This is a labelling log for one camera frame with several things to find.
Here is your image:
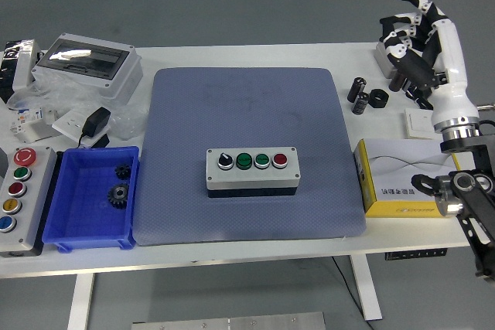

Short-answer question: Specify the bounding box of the clear plastic bag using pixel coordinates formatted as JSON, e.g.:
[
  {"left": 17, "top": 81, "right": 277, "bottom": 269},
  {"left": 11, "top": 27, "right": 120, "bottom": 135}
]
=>
[{"left": 6, "top": 73, "right": 150, "bottom": 141}]

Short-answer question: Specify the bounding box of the grey four-button control box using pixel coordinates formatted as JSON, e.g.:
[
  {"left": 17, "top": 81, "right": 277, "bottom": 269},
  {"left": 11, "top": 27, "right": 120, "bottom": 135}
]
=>
[{"left": 204, "top": 147, "right": 302, "bottom": 199}]

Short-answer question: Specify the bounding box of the white table leg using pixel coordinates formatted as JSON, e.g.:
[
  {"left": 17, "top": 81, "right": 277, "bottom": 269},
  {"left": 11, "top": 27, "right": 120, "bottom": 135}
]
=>
[
  {"left": 350, "top": 255, "right": 383, "bottom": 321},
  {"left": 66, "top": 274, "right": 96, "bottom": 330}
]

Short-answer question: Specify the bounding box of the grey-blue mat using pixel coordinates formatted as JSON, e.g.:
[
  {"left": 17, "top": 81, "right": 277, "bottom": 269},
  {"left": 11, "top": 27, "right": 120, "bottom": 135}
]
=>
[{"left": 133, "top": 66, "right": 367, "bottom": 247}]

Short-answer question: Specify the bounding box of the black power adapter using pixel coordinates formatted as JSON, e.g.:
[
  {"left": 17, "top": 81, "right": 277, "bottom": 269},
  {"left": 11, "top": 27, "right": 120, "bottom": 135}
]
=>
[{"left": 78, "top": 107, "right": 112, "bottom": 148}]

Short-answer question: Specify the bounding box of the grey five-button control box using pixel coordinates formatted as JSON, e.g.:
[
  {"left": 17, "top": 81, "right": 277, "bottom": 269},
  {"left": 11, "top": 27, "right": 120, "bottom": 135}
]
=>
[{"left": 0, "top": 146, "right": 58, "bottom": 257}]

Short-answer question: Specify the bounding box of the blue plastic bin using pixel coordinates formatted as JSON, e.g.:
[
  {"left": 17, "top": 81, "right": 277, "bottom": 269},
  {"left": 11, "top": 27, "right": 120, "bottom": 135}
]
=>
[{"left": 41, "top": 146, "right": 141, "bottom": 253}]

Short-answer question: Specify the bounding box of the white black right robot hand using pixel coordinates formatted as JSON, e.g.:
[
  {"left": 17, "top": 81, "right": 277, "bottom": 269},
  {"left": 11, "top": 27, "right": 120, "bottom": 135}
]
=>
[{"left": 378, "top": 0, "right": 480, "bottom": 131}]

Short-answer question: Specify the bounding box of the black cylindrical capacitor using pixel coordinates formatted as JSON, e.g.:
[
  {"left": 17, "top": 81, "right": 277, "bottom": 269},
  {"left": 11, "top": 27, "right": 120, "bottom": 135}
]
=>
[
  {"left": 352, "top": 92, "right": 370, "bottom": 116},
  {"left": 388, "top": 68, "right": 405, "bottom": 93},
  {"left": 346, "top": 77, "right": 367, "bottom": 104},
  {"left": 403, "top": 78, "right": 422, "bottom": 98}
]

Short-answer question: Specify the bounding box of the black table control panel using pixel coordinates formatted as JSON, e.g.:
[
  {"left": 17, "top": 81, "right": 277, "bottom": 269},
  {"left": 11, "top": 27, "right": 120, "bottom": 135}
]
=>
[{"left": 384, "top": 248, "right": 448, "bottom": 262}]

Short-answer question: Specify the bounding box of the black hex nut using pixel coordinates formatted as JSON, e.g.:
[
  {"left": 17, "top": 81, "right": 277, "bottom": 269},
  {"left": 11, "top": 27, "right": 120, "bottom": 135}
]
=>
[{"left": 368, "top": 89, "right": 390, "bottom": 110}]

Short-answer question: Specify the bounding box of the silver metal plate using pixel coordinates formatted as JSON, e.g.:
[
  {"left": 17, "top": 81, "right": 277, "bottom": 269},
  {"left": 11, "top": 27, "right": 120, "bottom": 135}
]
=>
[{"left": 131, "top": 311, "right": 326, "bottom": 330}]

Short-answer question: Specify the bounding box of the grey two-button switch box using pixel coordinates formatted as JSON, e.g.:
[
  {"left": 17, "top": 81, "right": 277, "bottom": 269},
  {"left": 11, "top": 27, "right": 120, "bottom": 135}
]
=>
[{"left": 374, "top": 42, "right": 399, "bottom": 79}]

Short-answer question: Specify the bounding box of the white rectangular box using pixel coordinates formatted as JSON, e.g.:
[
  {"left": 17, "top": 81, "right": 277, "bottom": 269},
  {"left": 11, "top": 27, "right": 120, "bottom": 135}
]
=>
[{"left": 12, "top": 39, "right": 43, "bottom": 92}]

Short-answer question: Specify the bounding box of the large black gear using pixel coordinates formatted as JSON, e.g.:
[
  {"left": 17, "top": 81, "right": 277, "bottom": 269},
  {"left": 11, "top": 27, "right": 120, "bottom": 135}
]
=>
[{"left": 107, "top": 182, "right": 131, "bottom": 209}]

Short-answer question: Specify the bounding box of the white wall socket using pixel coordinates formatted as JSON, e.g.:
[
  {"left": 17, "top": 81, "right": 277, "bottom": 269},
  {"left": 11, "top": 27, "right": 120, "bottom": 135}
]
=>
[{"left": 52, "top": 109, "right": 97, "bottom": 142}]

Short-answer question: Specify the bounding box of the white wall switch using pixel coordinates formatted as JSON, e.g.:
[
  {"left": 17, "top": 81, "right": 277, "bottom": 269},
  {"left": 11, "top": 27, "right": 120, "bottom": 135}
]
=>
[{"left": 404, "top": 108, "right": 437, "bottom": 141}]

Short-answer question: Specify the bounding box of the grey distribution box clear lid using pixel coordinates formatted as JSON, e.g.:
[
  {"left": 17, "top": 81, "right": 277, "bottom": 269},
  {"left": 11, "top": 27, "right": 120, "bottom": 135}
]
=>
[{"left": 30, "top": 32, "right": 144, "bottom": 106}]

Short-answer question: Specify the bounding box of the yellow white cardboard box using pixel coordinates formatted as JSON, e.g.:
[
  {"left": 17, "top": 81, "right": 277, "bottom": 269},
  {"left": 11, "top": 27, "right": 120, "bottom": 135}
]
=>
[{"left": 353, "top": 138, "right": 463, "bottom": 219}]

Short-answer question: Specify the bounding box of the white circuit breaker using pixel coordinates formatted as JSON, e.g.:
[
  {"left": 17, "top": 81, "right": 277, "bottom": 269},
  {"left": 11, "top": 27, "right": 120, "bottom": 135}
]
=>
[{"left": 9, "top": 107, "right": 59, "bottom": 144}]

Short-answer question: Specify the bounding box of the black cable under table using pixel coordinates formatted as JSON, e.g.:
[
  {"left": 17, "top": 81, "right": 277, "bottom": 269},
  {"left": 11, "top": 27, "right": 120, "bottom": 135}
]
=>
[{"left": 331, "top": 256, "right": 374, "bottom": 330}]

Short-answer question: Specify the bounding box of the black silver foil bag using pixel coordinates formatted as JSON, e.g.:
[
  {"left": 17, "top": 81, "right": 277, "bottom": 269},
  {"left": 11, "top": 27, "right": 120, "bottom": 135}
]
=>
[{"left": 0, "top": 39, "right": 25, "bottom": 104}]

